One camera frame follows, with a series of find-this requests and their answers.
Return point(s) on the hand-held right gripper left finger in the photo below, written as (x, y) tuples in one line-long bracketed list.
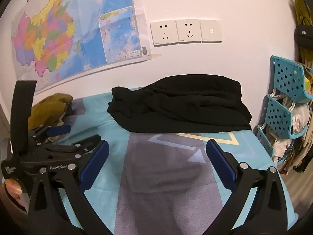
[(95, 166)]

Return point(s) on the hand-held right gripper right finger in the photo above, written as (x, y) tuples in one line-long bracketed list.
[(220, 164)]

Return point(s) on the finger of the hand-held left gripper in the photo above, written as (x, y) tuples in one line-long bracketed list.
[(60, 129), (88, 142)]

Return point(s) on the black buttoned coat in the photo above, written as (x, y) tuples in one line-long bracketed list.
[(183, 102)]

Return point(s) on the person's left hand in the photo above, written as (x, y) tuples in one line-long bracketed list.
[(14, 187)]

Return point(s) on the beige cloth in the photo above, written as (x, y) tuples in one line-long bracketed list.
[(58, 122)]

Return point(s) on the mustard yellow garment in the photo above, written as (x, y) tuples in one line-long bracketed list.
[(46, 110)]

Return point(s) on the teal grey patterned bedsheet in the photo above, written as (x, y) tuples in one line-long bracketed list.
[(156, 176)]

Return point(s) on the blue perforated plastic rack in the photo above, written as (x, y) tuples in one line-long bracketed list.
[(286, 78)]

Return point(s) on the black handbag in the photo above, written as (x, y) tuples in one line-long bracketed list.
[(304, 35)]

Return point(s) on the hanging mustard garment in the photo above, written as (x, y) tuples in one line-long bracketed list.
[(302, 9)]

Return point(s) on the colourful wall map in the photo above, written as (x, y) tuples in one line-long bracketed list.
[(73, 29)]

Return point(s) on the white wall socket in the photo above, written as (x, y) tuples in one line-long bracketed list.
[(189, 31), (164, 33)]

